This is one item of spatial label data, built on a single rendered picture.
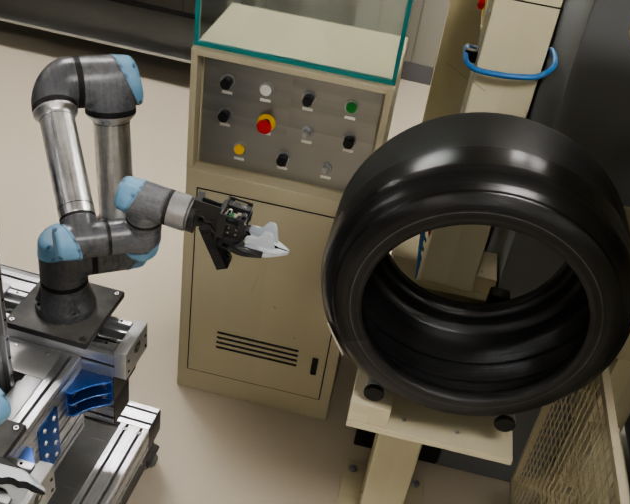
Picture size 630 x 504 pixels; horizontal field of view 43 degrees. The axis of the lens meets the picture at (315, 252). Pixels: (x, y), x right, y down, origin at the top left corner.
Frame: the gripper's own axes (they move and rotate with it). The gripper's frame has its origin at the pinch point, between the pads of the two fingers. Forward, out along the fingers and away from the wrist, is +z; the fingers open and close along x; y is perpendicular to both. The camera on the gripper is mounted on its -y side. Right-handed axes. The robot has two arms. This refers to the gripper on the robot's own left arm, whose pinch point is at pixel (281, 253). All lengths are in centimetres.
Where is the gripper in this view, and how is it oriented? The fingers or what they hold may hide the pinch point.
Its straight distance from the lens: 164.5
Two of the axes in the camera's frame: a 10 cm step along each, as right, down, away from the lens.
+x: 1.9, -5.6, 8.1
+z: 9.5, 3.2, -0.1
